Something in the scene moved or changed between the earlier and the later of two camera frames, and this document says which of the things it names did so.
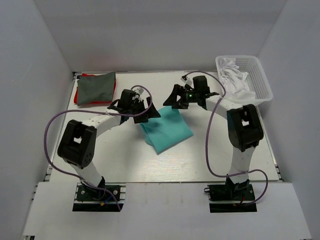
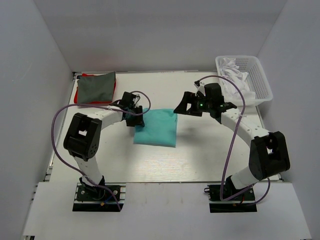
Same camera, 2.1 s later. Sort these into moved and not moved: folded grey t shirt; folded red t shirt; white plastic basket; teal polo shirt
Moved: teal polo shirt
Not moved: white plastic basket; folded red t shirt; folded grey t shirt
